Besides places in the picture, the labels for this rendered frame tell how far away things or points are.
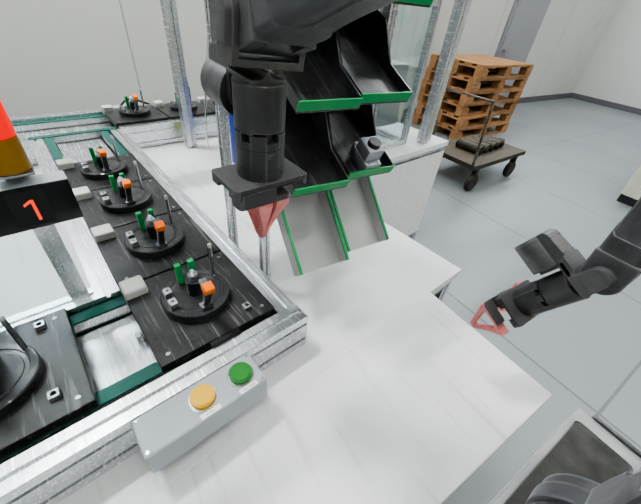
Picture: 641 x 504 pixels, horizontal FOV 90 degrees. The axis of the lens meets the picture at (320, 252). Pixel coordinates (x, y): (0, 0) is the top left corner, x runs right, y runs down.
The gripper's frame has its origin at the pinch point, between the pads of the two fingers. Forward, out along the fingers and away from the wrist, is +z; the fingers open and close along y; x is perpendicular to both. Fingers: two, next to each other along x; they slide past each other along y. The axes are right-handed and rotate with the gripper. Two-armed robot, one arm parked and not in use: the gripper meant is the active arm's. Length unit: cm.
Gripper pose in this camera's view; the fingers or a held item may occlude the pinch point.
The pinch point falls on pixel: (260, 230)
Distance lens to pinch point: 46.7
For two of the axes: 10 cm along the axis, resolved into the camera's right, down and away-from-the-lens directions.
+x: 6.4, 5.5, -5.4
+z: -1.1, 7.6, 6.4
